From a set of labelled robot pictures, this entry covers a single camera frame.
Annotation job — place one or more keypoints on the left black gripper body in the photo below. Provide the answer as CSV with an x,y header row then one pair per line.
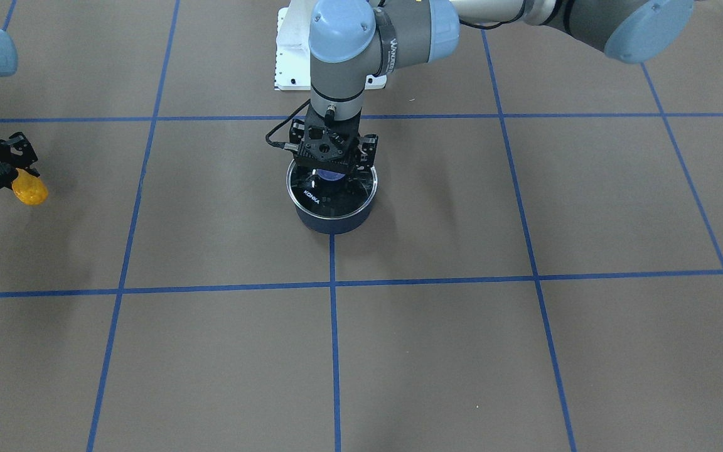
x,y
369,146

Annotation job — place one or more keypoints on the yellow toy corn cob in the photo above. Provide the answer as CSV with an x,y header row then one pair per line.
x,y
29,189

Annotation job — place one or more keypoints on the glass pot lid blue knob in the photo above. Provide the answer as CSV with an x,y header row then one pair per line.
x,y
332,188

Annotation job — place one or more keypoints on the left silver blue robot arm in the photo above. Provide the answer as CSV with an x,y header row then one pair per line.
x,y
418,32

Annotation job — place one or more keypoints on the dark blue saucepan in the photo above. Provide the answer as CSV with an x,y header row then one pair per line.
x,y
334,210

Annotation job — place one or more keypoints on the white camera stand base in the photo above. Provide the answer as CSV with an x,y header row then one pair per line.
x,y
330,47

